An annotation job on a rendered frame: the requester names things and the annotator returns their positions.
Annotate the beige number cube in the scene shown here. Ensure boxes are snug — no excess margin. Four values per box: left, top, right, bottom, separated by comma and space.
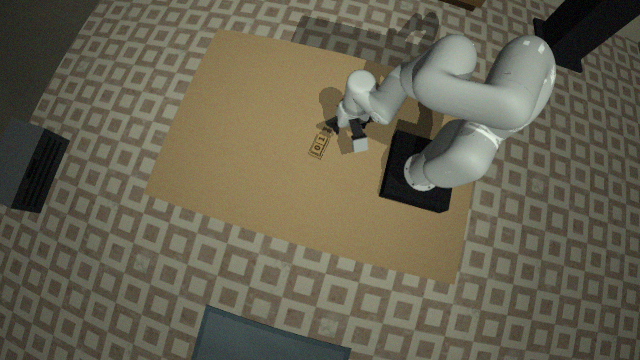
311, 142, 323, 156
315, 134, 328, 148

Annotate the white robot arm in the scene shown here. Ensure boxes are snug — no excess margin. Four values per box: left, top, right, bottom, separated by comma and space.
343, 34, 556, 191

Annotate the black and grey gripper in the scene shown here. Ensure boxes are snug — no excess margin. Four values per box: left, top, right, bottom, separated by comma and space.
325, 101, 372, 135

